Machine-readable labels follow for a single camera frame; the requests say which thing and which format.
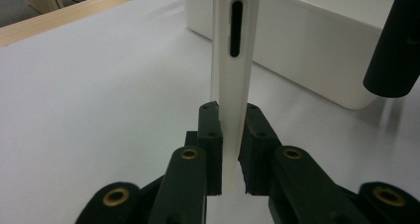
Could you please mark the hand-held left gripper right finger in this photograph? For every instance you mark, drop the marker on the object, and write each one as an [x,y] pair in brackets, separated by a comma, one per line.
[257,158]

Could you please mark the iridescent phone case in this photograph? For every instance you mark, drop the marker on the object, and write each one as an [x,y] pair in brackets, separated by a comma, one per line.
[231,101]

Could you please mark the white oblong plastic container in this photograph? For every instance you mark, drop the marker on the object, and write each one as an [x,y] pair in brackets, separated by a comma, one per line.
[313,52]

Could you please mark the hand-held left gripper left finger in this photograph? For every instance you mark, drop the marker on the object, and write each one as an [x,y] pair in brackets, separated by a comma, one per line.
[211,151]

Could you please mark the light wooden table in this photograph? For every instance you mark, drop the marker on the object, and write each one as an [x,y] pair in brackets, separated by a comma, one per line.
[49,23]

